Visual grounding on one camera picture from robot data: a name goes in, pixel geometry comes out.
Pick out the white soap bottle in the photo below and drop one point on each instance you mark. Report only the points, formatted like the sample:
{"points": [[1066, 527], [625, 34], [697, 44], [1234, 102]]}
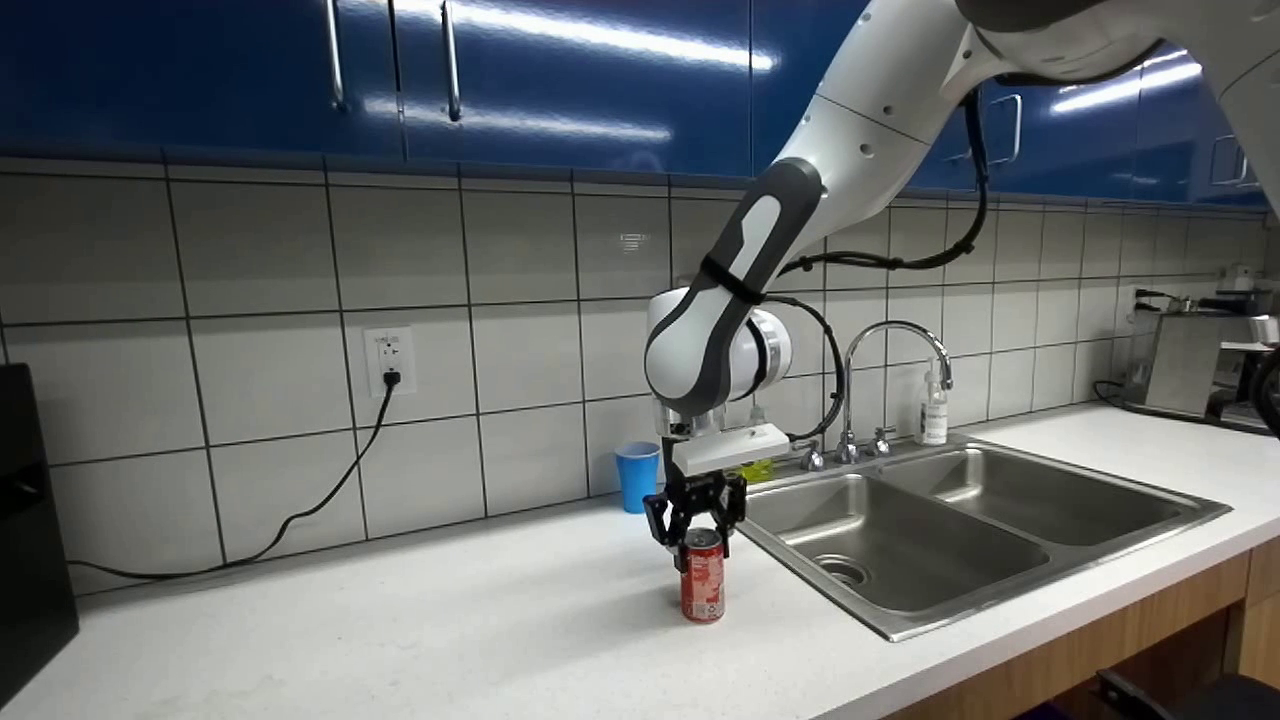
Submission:
{"points": [[939, 418]]}

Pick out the stainless steel double sink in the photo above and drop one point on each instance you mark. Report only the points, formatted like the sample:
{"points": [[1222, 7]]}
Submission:
{"points": [[933, 535]]}

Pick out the black appliance box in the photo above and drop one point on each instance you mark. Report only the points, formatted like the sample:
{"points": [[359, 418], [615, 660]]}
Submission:
{"points": [[31, 535]]}

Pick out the red soda can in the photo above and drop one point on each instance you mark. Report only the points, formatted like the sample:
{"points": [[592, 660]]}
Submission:
{"points": [[703, 585]]}

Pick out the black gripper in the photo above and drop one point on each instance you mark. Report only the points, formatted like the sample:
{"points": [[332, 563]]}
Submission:
{"points": [[704, 488]]}

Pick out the silver coffee machine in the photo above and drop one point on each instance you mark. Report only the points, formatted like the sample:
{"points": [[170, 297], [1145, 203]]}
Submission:
{"points": [[1187, 360]]}

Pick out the wooden counter base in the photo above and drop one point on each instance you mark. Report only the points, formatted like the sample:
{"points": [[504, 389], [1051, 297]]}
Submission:
{"points": [[1066, 654]]}

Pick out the blue upper cabinet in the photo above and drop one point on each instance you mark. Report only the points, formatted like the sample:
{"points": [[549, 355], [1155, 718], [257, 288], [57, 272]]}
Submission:
{"points": [[201, 65]]}

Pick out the white wall power outlet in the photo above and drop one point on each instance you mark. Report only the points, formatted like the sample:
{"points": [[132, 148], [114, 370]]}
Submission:
{"points": [[391, 359]]}

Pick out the blue plastic cup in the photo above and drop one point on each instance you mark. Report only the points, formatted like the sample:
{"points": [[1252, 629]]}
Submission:
{"points": [[633, 482]]}

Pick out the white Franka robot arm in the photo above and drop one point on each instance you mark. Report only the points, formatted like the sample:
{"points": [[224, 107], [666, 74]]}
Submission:
{"points": [[855, 132]]}

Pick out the chrome gooseneck faucet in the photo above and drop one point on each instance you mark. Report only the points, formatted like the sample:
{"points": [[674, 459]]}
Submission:
{"points": [[921, 335]]}

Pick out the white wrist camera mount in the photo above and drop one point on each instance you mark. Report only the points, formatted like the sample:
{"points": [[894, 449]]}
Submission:
{"points": [[728, 447]]}

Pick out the clear bottle with yellow liquid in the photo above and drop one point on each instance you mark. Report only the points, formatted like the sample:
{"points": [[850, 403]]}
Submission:
{"points": [[762, 468]]}

